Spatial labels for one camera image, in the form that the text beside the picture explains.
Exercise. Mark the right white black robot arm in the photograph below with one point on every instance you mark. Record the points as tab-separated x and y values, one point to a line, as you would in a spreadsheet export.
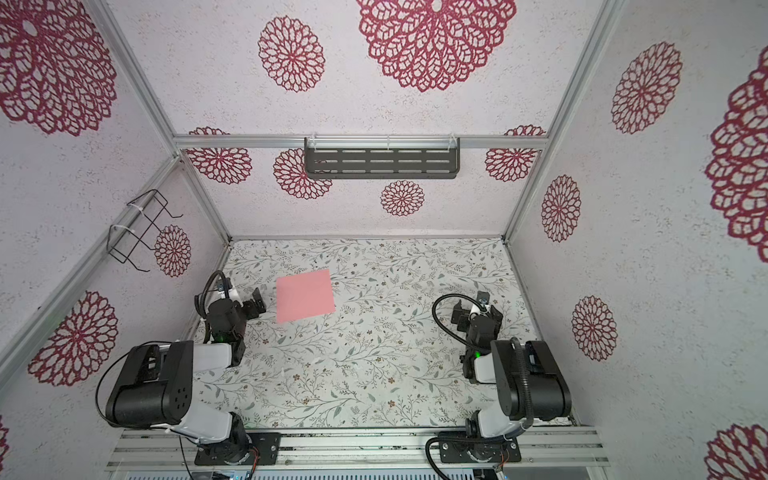
528	382

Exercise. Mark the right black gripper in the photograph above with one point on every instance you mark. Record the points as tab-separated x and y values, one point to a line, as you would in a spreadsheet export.
483	308

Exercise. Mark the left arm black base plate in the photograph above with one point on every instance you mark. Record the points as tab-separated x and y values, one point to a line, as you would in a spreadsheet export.
262	450

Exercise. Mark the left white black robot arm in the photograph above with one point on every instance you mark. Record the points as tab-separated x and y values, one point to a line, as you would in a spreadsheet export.
154	389

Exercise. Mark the aluminium front rail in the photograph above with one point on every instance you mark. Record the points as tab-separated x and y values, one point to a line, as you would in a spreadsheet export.
405	448

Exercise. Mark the dark grey slotted wall shelf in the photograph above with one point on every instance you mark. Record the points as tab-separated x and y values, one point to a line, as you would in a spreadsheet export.
382	160

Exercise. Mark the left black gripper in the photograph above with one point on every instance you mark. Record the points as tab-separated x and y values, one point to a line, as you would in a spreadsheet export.
255	303

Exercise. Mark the black wire wall rack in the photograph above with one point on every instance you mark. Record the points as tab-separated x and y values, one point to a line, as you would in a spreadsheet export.
125	238

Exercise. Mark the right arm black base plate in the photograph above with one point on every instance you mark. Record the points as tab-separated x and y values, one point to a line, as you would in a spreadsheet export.
456	448

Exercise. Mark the pink square paper sheet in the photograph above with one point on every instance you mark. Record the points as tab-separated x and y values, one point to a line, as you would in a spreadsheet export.
304	296

